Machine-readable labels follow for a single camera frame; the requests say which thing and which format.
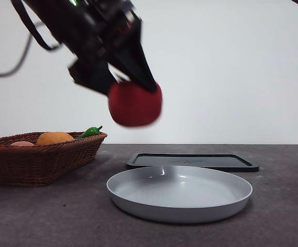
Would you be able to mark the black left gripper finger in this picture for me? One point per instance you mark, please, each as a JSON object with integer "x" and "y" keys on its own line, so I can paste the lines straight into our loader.
{"x": 133, "y": 64}
{"x": 92, "y": 74}

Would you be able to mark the red tomato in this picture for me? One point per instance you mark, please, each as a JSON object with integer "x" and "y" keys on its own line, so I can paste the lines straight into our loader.
{"x": 136, "y": 108}

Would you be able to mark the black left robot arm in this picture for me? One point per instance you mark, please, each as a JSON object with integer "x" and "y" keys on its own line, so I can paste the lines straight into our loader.
{"x": 69, "y": 25}

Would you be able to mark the green pepper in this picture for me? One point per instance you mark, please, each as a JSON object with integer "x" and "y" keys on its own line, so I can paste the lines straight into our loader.
{"x": 88, "y": 132}

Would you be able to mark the orange fruit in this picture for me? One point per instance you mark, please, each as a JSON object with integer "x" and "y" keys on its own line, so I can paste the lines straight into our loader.
{"x": 54, "y": 138}

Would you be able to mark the pink round fruit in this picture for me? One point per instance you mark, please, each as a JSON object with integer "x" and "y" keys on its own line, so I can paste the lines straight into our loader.
{"x": 21, "y": 144}

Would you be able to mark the brown wicker basket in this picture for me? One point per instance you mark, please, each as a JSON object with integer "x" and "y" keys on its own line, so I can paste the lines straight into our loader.
{"x": 36, "y": 164}

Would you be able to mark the dark rectangular tray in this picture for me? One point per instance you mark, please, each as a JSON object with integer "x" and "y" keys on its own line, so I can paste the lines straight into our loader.
{"x": 215, "y": 162}

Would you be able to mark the pale grey round plate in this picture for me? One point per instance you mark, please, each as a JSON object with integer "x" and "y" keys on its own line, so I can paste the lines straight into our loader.
{"x": 177, "y": 190}

